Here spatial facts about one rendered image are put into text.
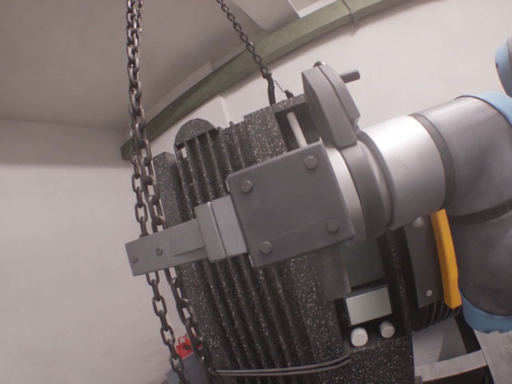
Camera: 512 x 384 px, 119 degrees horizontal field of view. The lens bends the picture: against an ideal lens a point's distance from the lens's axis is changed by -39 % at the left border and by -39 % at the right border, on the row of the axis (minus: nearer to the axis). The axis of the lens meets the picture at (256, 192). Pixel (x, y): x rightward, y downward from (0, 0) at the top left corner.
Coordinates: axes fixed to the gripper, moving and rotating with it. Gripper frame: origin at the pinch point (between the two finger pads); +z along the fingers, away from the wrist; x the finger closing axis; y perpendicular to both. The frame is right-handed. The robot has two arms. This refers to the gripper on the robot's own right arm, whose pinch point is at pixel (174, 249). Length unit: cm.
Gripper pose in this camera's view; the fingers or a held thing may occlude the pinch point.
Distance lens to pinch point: 21.2
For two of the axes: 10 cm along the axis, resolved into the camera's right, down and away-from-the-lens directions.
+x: 2.4, 0.9, 9.7
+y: 3.0, 9.4, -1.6
